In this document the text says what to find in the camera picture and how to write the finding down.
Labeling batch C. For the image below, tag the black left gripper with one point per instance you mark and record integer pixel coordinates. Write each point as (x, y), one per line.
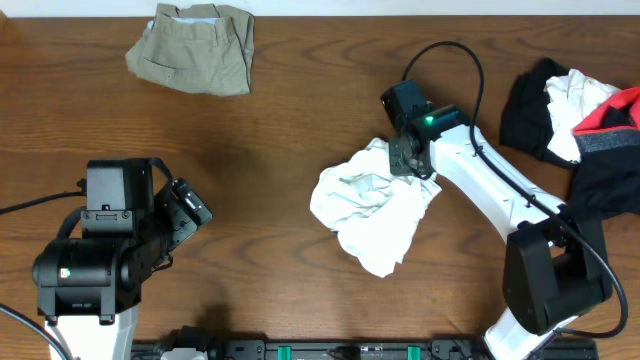
(167, 220)

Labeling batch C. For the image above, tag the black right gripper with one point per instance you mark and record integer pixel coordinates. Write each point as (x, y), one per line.
(398, 165)

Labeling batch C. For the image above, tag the white t-shirt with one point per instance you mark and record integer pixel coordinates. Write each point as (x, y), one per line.
(374, 213)

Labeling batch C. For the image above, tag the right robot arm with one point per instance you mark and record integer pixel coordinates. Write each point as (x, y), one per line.
(556, 267)

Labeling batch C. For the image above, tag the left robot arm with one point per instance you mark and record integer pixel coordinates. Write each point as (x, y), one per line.
(90, 276)

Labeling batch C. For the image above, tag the folded khaki shorts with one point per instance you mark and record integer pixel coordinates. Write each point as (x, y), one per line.
(202, 49)

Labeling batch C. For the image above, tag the white patterned garment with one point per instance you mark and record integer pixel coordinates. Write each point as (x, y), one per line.
(572, 98)

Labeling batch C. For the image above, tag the black red garment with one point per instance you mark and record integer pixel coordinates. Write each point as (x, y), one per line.
(607, 177)

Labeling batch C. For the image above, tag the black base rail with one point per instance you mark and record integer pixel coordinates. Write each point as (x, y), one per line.
(189, 343)

